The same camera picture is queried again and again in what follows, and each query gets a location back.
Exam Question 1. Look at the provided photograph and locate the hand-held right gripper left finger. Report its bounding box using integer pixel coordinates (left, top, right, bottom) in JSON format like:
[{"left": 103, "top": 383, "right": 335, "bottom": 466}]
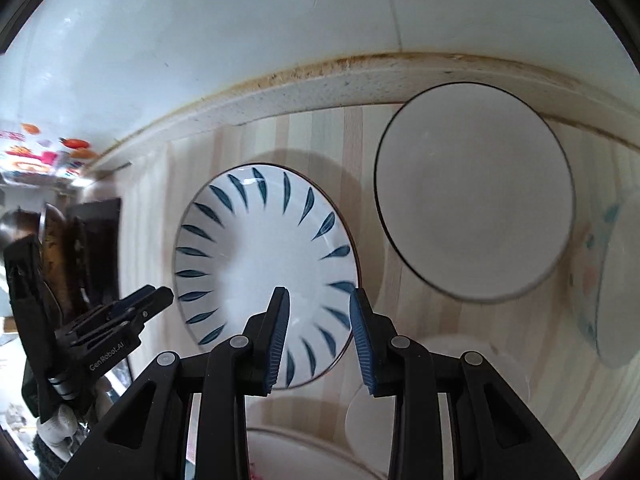
[{"left": 57, "top": 286, "right": 291, "bottom": 480}]

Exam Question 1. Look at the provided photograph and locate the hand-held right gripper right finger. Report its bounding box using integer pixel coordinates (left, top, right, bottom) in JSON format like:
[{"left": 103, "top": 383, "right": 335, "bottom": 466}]
[{"left": 349, "top": 287, "right": 583, "bottom": 480}]

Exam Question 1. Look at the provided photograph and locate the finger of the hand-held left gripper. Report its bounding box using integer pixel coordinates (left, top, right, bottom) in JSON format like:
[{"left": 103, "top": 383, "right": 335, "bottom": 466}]
[
  {"left": 102, "top": 285, "right": 157, "bottom": 318},
  {"left": 122, "top": 287, "right": 174, "bottom": 323}
]

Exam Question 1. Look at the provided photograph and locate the blue leaf pattern plate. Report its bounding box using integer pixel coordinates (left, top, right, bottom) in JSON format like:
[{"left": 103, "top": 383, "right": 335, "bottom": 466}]
[{"left": 174, "top": 164, "right": 361, "bottom": 390}]

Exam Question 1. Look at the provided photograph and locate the white bowl with blue line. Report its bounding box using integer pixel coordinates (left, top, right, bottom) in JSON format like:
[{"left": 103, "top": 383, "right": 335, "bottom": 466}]
[{"left": 345, "top": 335, "right": 532, "bottom": 480}]

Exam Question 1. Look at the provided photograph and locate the white plate with pink print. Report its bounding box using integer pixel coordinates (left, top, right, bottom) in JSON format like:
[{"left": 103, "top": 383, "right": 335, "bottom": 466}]
[{"left": 245, "top": 427, "right": 392, "bottom": 480}]

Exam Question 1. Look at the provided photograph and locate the white plate with dark rim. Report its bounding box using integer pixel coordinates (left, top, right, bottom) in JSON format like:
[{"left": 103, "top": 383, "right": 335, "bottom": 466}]
[{"left": 374, "top": 82, "right": 576, "bottom": 306}]

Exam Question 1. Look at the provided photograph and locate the floral pattern bowl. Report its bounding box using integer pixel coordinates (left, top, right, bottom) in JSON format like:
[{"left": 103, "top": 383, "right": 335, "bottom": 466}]
[{"left": 567, "top": 199, "right": 640, "bottom": 372}]

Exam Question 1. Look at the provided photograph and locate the person's left hand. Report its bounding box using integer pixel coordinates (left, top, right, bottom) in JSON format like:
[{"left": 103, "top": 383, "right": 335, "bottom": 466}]
[{"left": 37, "top": 402, "right": 78, "bottom": 448}]

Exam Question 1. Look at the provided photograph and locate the black gas stove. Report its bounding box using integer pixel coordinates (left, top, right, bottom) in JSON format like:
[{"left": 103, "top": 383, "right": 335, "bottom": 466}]
[{"left": 65, "top": 199, "right": 123, "bottom": 307}]

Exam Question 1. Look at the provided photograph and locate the dark wok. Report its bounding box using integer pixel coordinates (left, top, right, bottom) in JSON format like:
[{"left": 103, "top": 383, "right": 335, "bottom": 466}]
[{"left": 39, "top": 203, "right": 69, "bottom": 311}]

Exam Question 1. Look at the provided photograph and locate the steel steamer pot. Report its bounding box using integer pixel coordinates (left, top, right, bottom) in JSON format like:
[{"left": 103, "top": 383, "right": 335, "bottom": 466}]
[{"left": 0, "top": 210, "right": 41, "bottom": 257}]

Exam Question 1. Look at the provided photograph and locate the striped counter mat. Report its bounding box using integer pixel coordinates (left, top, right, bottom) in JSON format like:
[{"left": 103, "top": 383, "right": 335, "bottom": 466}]
[{"left": 82, "top": 105, "right": 640, "bottom": 480}]

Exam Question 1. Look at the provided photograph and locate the colourful wall sticker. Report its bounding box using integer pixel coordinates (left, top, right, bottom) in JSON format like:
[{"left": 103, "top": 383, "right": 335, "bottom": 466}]
[{"left": 0, "top": 122, "right": 96, "bottom": 181}]

